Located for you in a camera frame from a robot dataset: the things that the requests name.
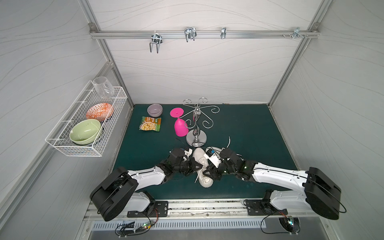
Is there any green snack packet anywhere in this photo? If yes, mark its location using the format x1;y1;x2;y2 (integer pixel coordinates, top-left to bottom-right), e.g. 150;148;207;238
139;117;162;132

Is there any white wire wall basket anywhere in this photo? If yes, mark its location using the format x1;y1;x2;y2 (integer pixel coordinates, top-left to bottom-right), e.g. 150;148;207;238
45;83;127;157

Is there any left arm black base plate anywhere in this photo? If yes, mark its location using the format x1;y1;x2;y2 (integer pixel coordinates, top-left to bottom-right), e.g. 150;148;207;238
127;201;169;218

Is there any metal hook bracket right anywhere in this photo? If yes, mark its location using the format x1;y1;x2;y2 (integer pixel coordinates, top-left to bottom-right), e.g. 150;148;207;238
282;27;309;40

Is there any metal double hook left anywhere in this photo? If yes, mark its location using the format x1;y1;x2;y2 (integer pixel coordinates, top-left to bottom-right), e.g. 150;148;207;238
149;34;163;54

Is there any metal double hook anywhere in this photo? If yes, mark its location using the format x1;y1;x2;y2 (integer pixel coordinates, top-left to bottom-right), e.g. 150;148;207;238
184;27;197;43
149;34;163;54

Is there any lilac ceramic bowl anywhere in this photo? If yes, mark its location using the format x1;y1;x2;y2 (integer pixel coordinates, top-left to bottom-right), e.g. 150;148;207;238
147;104;163;118

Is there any small metal hook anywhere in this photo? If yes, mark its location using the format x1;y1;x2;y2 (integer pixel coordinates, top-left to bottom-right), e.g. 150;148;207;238
221;27;227;40

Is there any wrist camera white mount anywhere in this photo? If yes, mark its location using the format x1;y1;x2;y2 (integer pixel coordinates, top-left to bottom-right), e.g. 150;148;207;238
184;148;193;159
206;154;222;168

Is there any green dark table mat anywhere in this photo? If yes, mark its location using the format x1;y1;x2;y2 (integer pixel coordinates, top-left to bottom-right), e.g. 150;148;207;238
115;105;296;200

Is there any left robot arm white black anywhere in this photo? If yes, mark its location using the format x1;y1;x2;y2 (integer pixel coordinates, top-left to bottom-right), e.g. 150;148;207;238
90;148;203;222

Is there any white knit sneaker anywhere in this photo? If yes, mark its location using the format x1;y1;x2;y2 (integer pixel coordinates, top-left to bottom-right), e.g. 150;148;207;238
205;147;222;158
193;148;214;188

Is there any aluminium crossbar rail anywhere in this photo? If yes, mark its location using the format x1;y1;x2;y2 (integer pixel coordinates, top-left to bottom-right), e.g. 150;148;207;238
90;25;321;41

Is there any pink plastic wine glass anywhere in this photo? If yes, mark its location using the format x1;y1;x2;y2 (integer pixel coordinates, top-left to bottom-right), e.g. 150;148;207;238
170;108;189;137

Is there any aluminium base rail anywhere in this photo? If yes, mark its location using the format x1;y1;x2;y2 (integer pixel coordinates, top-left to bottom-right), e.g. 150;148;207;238
83;196;331;221

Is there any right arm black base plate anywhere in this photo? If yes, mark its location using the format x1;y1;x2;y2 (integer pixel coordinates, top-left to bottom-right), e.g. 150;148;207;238
243;200;288;216

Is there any metal double hook middle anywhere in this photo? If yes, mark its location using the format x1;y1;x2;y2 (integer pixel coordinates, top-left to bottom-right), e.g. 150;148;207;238
184;27;197;43

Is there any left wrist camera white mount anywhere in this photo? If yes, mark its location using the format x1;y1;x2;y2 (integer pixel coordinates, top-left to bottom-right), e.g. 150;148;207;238
184;148;193;159

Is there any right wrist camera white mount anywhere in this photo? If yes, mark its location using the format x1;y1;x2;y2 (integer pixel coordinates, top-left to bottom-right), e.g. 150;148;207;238
206;154;222;168

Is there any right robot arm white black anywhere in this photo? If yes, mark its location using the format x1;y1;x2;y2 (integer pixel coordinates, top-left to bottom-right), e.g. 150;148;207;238
193;147;343;220

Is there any green ceramic bowl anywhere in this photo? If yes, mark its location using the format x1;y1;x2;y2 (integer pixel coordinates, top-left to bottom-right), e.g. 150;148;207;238
70;119;102;146

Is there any black cable right base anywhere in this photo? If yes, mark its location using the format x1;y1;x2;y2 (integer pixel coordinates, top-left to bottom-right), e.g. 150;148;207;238
259;209;301;235

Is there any clear drinking glass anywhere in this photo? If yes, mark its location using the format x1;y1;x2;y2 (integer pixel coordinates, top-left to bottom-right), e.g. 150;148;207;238
92;77;115;98

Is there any black cable bundle left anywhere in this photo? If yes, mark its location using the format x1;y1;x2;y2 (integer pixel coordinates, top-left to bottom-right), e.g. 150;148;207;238
114;209;160;238

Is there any orange patterned bowl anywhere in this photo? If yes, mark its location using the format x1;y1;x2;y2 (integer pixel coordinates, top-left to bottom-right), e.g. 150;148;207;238
86;103;114;122

